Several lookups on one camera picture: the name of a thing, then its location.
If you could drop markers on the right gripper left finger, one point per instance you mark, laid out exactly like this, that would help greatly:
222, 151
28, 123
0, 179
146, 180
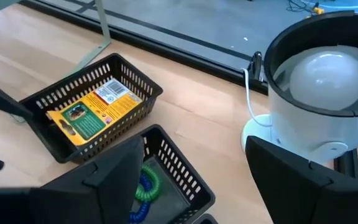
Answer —
104, 193

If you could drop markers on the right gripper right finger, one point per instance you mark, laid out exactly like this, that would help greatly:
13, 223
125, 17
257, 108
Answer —
291, 193

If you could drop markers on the yellow green crayon box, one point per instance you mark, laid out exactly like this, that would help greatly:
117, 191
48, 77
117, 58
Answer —
98, 112

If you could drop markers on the black plastic basket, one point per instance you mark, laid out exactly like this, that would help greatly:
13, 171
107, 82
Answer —
172, 205
42, 130
205, 219

